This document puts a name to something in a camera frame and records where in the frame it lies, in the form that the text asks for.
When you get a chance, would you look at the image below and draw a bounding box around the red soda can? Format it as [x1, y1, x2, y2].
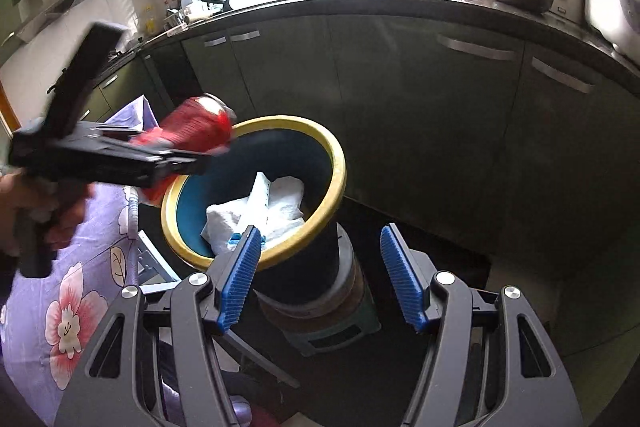
[131, 93, 238, 208]

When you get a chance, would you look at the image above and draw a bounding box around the grey metal table frame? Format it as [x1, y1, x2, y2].
[132, 202, 181, 288]

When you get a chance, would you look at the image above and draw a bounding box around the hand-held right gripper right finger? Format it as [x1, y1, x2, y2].
[380, 223, 585, 427]

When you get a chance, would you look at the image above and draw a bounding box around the green plastic stool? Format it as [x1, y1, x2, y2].
[257, 227, 383, 358]

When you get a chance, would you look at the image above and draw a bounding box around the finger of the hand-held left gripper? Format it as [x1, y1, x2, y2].
[46, 23, 127, 134]
[65, 123, 215, 188]

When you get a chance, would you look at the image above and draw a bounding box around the white paper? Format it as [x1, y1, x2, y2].
[200, 172, 307, 258]

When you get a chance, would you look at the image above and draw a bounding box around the person's left hand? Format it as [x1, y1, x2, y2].
[0, 177, 97, 259]

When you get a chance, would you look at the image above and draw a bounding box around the blue bin with yellow rim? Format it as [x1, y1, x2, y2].
[161, 116, 358, 308]

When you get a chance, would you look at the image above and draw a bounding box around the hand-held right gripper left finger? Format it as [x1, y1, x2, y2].
[54, 226, 263, 427]

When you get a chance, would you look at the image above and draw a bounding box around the purple floral tablecloth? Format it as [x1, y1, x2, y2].
[0, 96, 251, 427]

